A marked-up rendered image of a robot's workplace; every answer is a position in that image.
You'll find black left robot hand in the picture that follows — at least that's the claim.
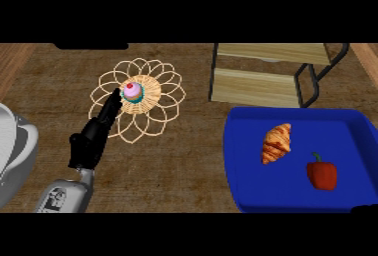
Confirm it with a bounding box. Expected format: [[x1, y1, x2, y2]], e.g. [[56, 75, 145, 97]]
[[67, 87, 124, 171]]

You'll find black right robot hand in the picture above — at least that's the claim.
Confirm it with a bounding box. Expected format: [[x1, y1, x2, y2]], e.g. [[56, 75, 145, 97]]
[[350, 204, 378, 214]]

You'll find red bell pepper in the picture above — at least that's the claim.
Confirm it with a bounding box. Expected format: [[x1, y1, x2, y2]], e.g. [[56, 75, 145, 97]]
[[306, 152, 340, 192]]

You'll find blue tray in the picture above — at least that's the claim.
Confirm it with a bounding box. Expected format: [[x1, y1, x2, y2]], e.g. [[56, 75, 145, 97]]
[[223, 106, 378, 214]]

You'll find wooden tiered shelf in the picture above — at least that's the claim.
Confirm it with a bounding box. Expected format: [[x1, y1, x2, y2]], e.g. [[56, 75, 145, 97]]
[[208, 43, 352, 109]]

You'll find pale grey rounded appliance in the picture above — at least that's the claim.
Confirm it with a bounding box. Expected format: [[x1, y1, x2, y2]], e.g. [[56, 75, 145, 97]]
[[0, 102, 40, 208]]

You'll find pink frosted cupcake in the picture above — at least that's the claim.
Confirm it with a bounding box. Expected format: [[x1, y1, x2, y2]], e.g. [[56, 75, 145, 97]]
[[121, 81, 145, 104]]

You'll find wicker flower-shaped basket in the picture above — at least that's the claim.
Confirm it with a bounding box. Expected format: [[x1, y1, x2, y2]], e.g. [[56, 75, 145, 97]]
[[87, 57, 188, 145]]

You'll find golden croissant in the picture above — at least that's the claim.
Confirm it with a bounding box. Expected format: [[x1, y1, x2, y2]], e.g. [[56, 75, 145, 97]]
[[260, 122, 294, 166]]

